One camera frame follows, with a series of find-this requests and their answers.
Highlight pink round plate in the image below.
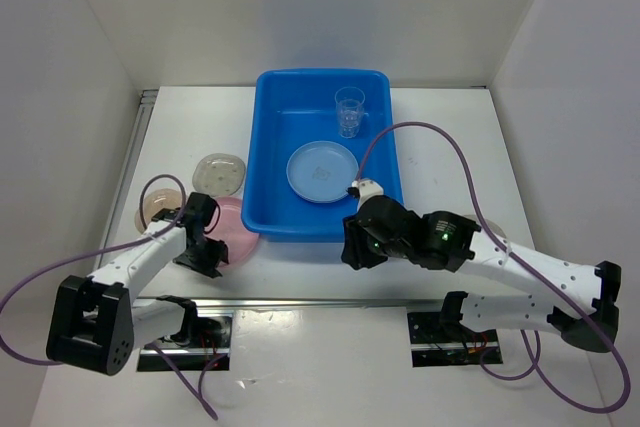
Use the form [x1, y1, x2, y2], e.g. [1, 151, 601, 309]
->
[205, 197, 259, 267]

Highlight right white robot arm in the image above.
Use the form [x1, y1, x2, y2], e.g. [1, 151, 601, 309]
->
[341, 195, 621, 353]

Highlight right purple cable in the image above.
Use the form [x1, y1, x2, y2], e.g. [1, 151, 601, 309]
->
[354, 121, 631, 413]

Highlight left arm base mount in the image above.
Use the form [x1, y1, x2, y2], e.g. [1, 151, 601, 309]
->
[156, 309, 234, 372]

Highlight grey glass plate right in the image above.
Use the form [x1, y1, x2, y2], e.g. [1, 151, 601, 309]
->
[464, 214, 506, 243]

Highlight light blue round plate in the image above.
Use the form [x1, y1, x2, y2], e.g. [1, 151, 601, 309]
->
[286, 141, 359, 203]

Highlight grey textured glass plate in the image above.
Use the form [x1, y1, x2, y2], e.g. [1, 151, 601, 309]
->
[192, 153, 246, 198]

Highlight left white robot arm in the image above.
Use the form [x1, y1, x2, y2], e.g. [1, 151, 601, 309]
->
[46, 193, 229, 376]

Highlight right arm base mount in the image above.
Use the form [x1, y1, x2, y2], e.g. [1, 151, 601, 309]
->
[407, 311, 503, 368]

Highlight beige textured glass plate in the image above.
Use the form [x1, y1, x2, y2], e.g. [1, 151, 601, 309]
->
[134, 188, 182, 233]

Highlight clear plastic cup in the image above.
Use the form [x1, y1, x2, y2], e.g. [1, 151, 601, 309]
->
[334, 86, 366, 139]

